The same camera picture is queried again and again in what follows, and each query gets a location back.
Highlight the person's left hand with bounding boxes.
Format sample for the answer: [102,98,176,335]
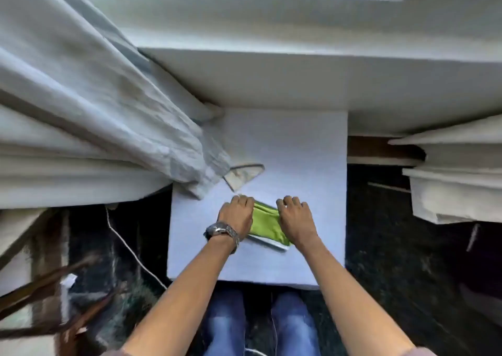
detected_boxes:
[217,195,255,242]

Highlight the person's right hand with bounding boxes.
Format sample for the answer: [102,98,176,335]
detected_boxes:
[276,196,319,250]

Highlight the green cloth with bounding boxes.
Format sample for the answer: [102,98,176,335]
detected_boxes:
[248,200,293,251]

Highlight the person's right forearm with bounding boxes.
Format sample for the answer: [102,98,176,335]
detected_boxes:
[295,236,417,356]

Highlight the person's left forearm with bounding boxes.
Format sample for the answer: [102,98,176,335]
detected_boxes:
[118,234,237,356]

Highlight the beige triangular cloth piece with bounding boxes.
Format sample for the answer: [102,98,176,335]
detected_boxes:
[223,164,266,192]

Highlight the silver metal wristwatch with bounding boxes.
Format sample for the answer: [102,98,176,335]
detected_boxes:
[203,222,241,255]

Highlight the white square table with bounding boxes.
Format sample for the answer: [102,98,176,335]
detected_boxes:
[166,108,349,290]

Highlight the blue jeans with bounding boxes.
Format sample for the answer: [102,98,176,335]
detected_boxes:
[202,288,322,356]

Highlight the white window sill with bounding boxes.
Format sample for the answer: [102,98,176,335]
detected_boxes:
[59,0,502,137]

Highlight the white curtain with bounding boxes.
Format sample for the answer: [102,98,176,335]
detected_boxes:
[387,113,502,225]
[0,0,232,210]

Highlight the brown wooden chair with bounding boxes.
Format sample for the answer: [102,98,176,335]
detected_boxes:
[0,250,130,356]

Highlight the white cable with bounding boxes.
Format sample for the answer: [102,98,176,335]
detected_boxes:
[104,206,168,291]

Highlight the thin white wire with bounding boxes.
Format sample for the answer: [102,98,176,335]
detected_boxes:
[244,291,279,356]

